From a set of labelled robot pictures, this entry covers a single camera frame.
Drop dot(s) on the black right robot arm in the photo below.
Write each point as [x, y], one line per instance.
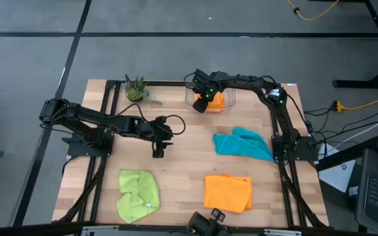
[284, 114]

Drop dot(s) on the small potted succulent plant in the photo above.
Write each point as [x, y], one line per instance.
[136, 91]

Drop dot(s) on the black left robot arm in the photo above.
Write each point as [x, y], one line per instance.
[103, 119]

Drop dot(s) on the black rail with silver brackets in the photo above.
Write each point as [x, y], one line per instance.
[28, 229]

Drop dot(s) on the clear plastic bin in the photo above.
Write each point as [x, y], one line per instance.
[230, 98]

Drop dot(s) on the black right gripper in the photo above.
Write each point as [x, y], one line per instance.
[205, 85]

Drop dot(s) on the teal microfiber towel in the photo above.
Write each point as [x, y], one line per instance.
[241, 147]

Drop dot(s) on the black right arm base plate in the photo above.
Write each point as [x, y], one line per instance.
[307, 152]

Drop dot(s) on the black clamp-like device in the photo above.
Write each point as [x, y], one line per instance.
[202, 226]

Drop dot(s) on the lime green microfiber towel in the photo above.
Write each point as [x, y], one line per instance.
[138, 196]

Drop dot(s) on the black metal table frame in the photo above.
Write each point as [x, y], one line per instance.
[172, 83]

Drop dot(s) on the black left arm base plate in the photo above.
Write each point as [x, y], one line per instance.
[77, 150]

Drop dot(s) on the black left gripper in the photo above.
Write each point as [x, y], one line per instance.
[157, 131]

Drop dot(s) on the orange microfiber towel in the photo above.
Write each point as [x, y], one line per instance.
[217, 103]
[226, 193]

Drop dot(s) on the white box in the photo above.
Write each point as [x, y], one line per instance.
[336, 175]

